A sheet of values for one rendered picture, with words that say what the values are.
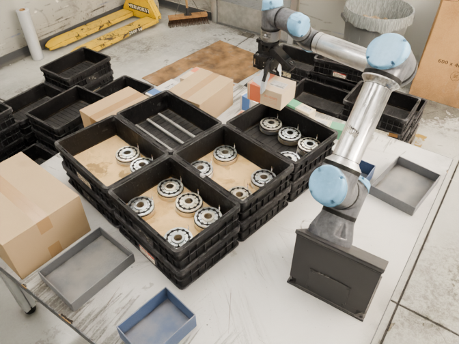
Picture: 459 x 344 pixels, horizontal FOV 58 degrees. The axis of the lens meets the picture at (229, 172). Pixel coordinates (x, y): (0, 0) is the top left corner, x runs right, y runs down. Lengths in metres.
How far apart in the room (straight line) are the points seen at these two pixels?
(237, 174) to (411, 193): 0.77
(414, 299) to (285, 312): 1.16
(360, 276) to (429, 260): 1.39
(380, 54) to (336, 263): 0.64
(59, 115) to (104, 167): 1.10
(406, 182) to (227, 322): 1.04
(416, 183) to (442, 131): 1.74
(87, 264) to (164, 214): 0.34
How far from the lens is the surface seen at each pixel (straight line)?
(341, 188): 1.24
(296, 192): 1.81
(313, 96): 3.12
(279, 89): 1.70
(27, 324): 2.48
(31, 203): 1.67
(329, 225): 1.38
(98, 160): 1.88
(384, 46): 1.33
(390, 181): 2.01
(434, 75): 4.08
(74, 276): 1.65
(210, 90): 2.21
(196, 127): 1.99
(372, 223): 1.81
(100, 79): 3.22
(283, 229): 1.71
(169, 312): 1.50
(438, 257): 2.76
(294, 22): 1.53
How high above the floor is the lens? 2.00
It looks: 42 degrees down
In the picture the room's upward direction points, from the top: straight up
